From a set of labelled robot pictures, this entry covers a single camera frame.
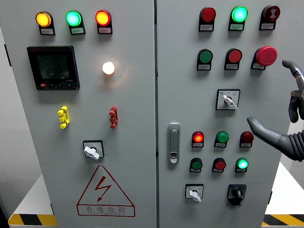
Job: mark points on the small red lit lamp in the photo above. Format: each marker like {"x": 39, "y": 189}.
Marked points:
{"x": 198, "y": 137}

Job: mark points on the yellow round lamp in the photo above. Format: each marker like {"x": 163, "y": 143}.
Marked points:
{"x": 43, "y": 19}

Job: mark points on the black yellow striped tape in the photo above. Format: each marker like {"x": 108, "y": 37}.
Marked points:
{"x": 31, "y": 219}
{"x": 282, "y": 219}

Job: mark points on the black cabinet hinge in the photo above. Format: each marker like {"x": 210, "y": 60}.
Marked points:
{"x": 7, "y": 55}
{"x": 52, "y": 209}
{"x": 270, "y": 197}

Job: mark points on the small green domed button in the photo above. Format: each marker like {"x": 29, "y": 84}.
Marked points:
{"x": 222, "y": 137}

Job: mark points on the small dark red lamp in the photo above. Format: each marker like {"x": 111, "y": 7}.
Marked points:
{"x": 245, "y": 138}

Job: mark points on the black display meter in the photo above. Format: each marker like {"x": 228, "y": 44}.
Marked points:
{"x": 53, "y": 67}

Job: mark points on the small red push button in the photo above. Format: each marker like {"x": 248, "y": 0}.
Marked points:
{"x": 220, "y": 165}

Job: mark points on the red-orange lit lamp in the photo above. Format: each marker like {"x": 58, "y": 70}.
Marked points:
{"x": 102, "y": 17}

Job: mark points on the pale grey cabinet door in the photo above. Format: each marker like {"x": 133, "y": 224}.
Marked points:
{"x": 185, "y": 99}
{"x": 133, "y": 107}

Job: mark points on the small green lit lamp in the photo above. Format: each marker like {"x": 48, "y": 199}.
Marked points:
{"x": 242, "y": 164}

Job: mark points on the red warning triangle sign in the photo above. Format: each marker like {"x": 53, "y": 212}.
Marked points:
{"x": 102, "y": 186}

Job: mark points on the large red stop button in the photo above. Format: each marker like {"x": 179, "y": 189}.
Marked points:
{"x": 266, "y": 55}

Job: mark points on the small green push button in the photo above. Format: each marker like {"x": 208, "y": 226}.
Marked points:
{"x": 196, "y": 164}

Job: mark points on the silver door lock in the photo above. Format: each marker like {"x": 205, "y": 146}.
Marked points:
{"x": 173, "y": 142}

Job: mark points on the dark red buzzer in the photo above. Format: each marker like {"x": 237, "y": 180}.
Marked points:
{"x": 270, "y": 13}

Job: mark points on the white round lamp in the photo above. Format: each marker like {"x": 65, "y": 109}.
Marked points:
{"x": 108, "y": 68}

